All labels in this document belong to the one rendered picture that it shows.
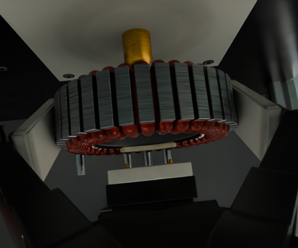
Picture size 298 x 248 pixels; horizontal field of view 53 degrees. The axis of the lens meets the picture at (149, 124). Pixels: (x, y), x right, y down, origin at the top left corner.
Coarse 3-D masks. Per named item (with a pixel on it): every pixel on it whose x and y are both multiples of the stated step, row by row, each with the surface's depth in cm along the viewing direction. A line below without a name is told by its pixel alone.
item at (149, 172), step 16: (128, 160) 33; (144, 160) 33; (112, 176) 21; (128, 176) 21; (144, 176) 21; (160, 176) 21; (176, 176) 21; (192, 176) 23; (112, 192) 23; (128, 192) 23; (144, 192) 23; (160, 192) 23; (176, 192) 23; (192, 192) 23; (112, 208) 23; (128, 208) 23; (144, 208) 23; (160, 208) 23
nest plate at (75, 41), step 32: (0, 0) 15; (32, 0) 16; (64, 0) 16; (96, 0) 16; (128, 0) 17; (160, 0) 17; (192, 0) 17; (224, 0) 18; (256, 0) 18; (32, 32) 19; (64, 32) 19; (96, 32) 20; (160, 32) 21; (192, 32) 21; (224, 32) 22; (64, 64) 24; (96, 64) 25
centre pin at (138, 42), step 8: (128, 32) 20; (136, 32) 20; (144, 32) 20; (128, 40) 20; (136, 40) 20; (144, 40) 20; (128, 48) 20; (136, 48) 19; (144, 48) 20; (128, 56) 20; (136, 56) 19; (144, 56) 19
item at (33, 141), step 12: (48, 108) 18; (36, 120) 15; (48, 120) 17; (24, 132) 14; (36, 132) 15; (48, 132) 17; (24, 144) 14; (36, 144) 15; (48, 144) 16; (24, 156) 14; (36, 156) 14; (48, 156) 16; (36, 168) 14; (48, 168) 16
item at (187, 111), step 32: (128, 64) 15; (160, 64) 14; (192, 64) 15; (64, 96) 16; (96, 96) 15; (128, 96) 14; (160, 96) 14; (192, 96) 15; (224, 96) 16; (64, 128) 15; (96, 128) 14; (128, 128) 14; (160, 128) 14; (192, 128) 15; (224, 128) 16
